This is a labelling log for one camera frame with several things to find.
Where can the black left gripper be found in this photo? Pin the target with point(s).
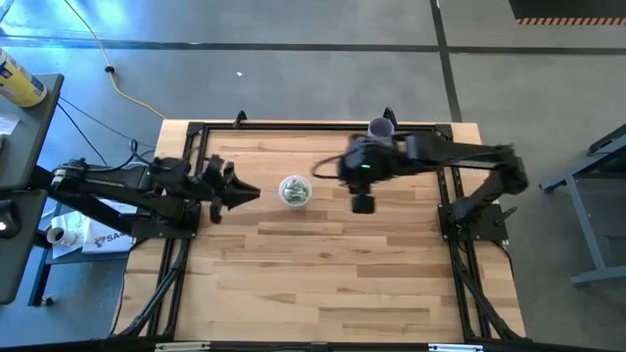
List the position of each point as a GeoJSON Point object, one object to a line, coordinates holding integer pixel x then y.
{"type": "Point", "coordinates": [217, 183]}

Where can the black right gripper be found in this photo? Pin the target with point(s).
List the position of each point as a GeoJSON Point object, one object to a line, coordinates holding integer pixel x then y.
{"type": "Point", "coordinates": [363, 189]}

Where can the clear plastic cup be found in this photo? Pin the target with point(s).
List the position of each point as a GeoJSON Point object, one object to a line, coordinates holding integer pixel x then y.
{"type": "Point", "coordinates": [281, 191]}

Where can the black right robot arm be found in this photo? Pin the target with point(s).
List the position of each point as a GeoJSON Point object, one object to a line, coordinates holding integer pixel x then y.
{"type": "Point", "coordinates": [455, 149]}

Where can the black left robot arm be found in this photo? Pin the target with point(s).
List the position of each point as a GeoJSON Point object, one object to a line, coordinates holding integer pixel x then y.
{"type": "Point", "coordinates": [112, 188]}

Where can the purple plastic mug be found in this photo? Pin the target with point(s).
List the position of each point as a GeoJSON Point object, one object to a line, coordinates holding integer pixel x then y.
{"type": "Point", "coordinates": [380, 128]}

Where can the printed white paper sheet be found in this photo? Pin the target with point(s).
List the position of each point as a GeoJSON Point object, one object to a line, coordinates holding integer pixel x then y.
{"type": "Point", "coordinates": [110, 243]}

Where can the plain white paper sheet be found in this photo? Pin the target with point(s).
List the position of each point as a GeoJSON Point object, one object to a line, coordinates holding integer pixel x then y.
{"type": "Point", "coordinates": [66, 251]}

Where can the grey side desk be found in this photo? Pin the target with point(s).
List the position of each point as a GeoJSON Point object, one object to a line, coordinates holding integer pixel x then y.
{"type": "Point", "coordinates": [29, 142]}

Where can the dark grey desk panel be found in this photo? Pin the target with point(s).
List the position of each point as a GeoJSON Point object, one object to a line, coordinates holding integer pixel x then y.
{"type": "Point", "coordinates": [29, 264]}

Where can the grey metal cart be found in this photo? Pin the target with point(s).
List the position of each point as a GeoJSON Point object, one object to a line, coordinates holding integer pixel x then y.
{"type": "Point", "coordinates": [582, 230]}

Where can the black computer mouse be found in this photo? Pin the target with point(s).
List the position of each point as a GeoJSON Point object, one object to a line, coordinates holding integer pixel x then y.
{"type": "Point", "coordinates": [9, 220]}

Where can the small white paper sheet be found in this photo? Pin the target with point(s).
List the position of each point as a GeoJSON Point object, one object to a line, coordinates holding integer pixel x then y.
{"type": "Point", "coordinates": [7, 123]}

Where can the yellow wipes canister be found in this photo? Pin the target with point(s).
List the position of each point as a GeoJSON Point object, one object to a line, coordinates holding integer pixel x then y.
{"type": "Point", "coordinates": [19, 83]}

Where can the black mat with hazard stripe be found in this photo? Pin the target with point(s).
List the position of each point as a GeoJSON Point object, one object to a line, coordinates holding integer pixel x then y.
{"type": "Point", "coordinates": [567, 10]}

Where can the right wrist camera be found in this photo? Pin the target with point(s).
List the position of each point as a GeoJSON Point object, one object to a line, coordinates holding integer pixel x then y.
{"type": "Point", "coordinates": [363, 204]}

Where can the black frame clamp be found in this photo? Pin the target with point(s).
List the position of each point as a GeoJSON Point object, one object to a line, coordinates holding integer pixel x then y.
{"type": "Point", "coordinates": [389, 115]}
{"type": "Point", "coordinates": [240, 118]}

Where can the black aluminium table frame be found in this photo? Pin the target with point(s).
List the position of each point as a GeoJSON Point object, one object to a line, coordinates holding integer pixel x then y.
{"type": "Point", "coordinates": [318, 126]}

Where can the silver metal bracket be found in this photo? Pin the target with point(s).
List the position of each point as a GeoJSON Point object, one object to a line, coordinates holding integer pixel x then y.
{"type": "Point", "coordinates": [182, 346]}
{"type": "Point", "coordinates": [456, 347]}

